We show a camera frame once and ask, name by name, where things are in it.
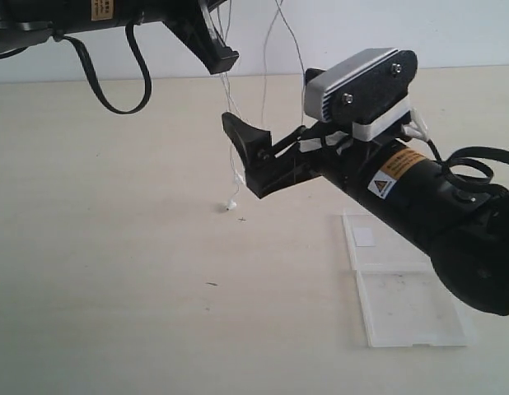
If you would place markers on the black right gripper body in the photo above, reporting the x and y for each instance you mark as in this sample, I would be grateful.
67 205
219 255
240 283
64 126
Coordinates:
335 155

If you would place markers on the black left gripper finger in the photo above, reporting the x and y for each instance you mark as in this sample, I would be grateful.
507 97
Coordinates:
216 58

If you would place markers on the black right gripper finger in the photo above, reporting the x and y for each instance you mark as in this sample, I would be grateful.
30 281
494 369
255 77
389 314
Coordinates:
274 175
250 142

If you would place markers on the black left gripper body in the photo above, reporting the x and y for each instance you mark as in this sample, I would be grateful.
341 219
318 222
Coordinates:
191 21

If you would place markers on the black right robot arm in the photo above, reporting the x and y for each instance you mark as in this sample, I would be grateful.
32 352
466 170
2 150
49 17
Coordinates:
464 233

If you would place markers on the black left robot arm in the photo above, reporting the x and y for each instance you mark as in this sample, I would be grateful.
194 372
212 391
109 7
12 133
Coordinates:
25 24

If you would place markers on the white sticker in case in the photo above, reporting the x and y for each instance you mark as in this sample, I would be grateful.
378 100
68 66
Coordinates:
363 237

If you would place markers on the clear plastic hinged case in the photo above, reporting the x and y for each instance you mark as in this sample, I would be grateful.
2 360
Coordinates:
403 302

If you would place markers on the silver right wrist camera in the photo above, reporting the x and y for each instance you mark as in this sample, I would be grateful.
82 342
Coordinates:
367 93

